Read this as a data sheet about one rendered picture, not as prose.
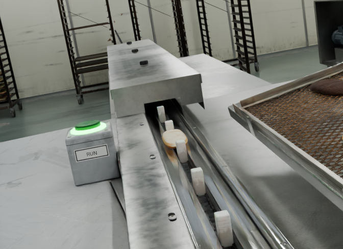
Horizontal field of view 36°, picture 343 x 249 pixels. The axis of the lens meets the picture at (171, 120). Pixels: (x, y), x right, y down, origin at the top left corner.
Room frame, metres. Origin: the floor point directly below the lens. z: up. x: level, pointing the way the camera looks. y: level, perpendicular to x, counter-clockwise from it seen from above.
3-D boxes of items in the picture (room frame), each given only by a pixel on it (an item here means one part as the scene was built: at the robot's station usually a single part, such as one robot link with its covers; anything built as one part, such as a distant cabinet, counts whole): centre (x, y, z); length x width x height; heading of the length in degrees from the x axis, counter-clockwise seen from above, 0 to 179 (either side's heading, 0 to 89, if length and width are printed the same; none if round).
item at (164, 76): (1.65, 0.07, 0.89); 1.25 x 0.18 x 0.09; 5
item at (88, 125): (0.80, 0.13, 0.90); 0.04 x 0.04 x 0.02
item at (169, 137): (0.82, 0.00, 0.86); 0.10 x 0.04 x 0.01; 5
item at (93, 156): (0.80, 0.13, 0.84); 0.08 x 0.08 x 0.11; 5
